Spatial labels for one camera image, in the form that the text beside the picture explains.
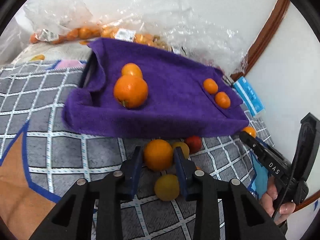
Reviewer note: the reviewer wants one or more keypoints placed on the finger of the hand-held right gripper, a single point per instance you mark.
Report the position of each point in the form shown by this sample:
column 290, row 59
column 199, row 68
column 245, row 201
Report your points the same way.
column 252, row 145

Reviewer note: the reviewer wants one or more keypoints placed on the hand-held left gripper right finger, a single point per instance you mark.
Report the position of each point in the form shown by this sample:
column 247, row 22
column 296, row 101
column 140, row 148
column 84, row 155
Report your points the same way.
column 180, row 172

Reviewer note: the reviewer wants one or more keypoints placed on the red tomato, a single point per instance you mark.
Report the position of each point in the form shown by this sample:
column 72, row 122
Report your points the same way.
column 193, row 143

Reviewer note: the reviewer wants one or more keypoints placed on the person's right hand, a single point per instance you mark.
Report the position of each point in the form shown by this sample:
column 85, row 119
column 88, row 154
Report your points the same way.
column 268, row 200

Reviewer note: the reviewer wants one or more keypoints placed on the grey checked star blanket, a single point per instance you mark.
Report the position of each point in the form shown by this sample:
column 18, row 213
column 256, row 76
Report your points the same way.
column 50, row 130

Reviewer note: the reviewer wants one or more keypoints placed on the white fruit print mat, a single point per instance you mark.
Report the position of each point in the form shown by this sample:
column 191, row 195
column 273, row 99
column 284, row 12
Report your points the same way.
column 50, row 52

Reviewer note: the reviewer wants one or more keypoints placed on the clear bag of red fruits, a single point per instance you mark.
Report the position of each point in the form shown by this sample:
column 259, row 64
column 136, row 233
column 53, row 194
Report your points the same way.
column 215, row 42

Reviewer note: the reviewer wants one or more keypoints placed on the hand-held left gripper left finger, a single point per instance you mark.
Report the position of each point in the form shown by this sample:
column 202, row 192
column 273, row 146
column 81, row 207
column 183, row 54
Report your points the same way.
column 136, row 170

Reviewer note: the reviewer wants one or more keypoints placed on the clear plastic bag with oranges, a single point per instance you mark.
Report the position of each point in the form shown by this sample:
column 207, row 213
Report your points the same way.
column 60, row 17

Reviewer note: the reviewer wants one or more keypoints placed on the purple towel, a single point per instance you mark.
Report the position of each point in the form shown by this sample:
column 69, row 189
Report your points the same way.
column 175, row 105

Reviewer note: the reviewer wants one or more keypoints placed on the brown wooden door frame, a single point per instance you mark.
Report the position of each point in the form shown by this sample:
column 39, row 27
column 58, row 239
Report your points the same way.
column 265, row 42

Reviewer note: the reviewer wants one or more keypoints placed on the yellow tomato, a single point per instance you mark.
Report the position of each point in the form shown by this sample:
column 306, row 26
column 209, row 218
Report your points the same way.
column 167, row 187
column 182, row 148

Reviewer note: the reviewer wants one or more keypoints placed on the large orange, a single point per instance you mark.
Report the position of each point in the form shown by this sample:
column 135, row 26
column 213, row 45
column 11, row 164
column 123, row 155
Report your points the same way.
column 131, row 68
column 130, row 91

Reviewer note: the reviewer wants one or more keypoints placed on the blue tissue pack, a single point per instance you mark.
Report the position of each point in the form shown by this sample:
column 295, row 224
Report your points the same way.
column 250, row 97

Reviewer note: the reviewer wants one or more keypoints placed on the white plastic bag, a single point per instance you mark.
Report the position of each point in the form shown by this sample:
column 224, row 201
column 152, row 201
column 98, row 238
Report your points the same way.
column 12, row 40

